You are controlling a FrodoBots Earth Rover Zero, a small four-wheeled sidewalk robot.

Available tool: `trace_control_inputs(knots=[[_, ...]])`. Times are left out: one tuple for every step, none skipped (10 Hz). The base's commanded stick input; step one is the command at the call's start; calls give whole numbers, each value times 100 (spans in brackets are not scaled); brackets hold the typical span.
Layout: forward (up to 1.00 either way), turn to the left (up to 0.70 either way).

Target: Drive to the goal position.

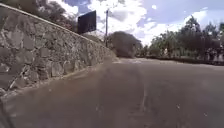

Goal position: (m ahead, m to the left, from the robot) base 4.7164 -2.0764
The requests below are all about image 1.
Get rounded bush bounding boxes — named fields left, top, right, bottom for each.
left=107, top=30, right=144, bottom=59

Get pole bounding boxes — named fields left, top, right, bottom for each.
left=104, top=9, right=110, bottom=48

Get grey asphalt road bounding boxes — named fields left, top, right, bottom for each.
left=0, top=57, right=224, bottom=128

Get dark sign board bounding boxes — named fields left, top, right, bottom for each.
left=77, top=9, right=98, bottom=35

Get low dark hedge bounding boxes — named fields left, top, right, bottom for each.
left=139, top=54, right=224, bottom=66

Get row of trees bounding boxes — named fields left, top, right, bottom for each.
left=139, top=14, right=224, bottom=62

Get grey stone wall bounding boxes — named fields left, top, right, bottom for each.
left=0, top=3, right=118, bottom=98

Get trees behind stone wall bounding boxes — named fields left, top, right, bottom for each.
left=0, top=0, right=78, bottom=33

